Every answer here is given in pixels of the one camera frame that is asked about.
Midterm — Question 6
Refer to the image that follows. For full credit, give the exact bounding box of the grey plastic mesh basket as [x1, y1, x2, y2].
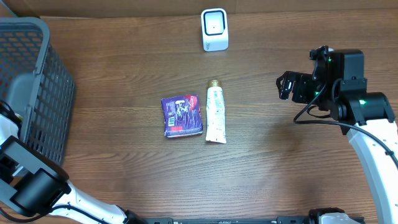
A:
[1, 17, 76, 165]

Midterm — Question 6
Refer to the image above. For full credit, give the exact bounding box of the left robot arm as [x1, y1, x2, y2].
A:
[1, 101, 144, 224]

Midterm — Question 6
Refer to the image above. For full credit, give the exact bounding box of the white tube gold cap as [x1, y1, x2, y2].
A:
[206, 80, 226, 144]

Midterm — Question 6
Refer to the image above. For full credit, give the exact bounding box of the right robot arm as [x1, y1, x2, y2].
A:
[276, 45, 397, 223]

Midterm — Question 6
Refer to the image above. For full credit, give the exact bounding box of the purple snack packet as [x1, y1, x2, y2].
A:
[161, 95, 203, 138]

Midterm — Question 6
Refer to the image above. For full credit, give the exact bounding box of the white barcode scanner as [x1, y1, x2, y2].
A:
[201, 8, 229, 52]

